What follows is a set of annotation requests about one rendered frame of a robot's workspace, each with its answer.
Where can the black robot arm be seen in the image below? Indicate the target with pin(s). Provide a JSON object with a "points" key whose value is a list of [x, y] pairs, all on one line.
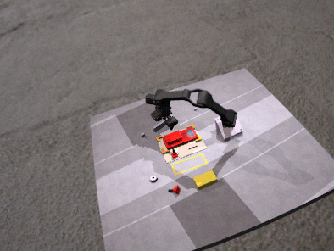
{"points": [[205, 100]]}

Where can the yellow rectangular block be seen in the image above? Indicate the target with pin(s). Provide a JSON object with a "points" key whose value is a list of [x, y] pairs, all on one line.
{"points": [[205, 180]]}

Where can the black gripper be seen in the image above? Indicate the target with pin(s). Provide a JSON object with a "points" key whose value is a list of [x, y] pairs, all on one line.
{"points": [[171, 121]]}

